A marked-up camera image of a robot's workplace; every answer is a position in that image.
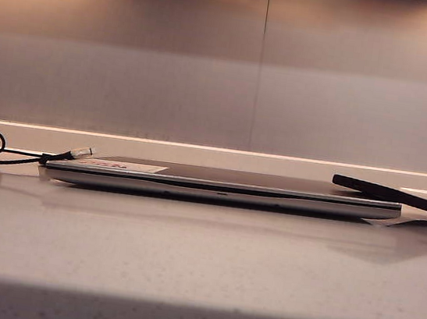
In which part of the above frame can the black charging cable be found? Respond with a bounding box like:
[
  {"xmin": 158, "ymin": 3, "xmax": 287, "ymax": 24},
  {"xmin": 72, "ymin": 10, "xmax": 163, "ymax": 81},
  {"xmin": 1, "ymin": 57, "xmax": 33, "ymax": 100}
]
[{"xmin": 0, "ymin": 126, "xmax": 98, "ymax": 175}]

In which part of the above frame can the black smartphone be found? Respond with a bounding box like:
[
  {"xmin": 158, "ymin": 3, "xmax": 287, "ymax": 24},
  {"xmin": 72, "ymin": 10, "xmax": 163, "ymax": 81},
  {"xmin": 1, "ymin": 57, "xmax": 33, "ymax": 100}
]
[{"xmin": 328, "ymin": 173, "xmax": 427, "ymax": 219}]

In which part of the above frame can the silver Dell laptop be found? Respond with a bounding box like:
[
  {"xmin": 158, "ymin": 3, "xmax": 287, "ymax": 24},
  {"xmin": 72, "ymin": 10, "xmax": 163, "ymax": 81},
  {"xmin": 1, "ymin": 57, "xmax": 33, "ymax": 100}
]
[{"xmin": 42, "ymin": 144, "xmax": 405, "ymax": 228}]

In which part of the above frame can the white Nice Try sticker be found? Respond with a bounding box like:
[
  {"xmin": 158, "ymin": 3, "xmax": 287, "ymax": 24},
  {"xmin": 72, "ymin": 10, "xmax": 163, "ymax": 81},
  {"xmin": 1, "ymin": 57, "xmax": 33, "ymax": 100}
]
[{"xmin": 74, "ymin": 154, "xmax": 169, "ymax": 176}]

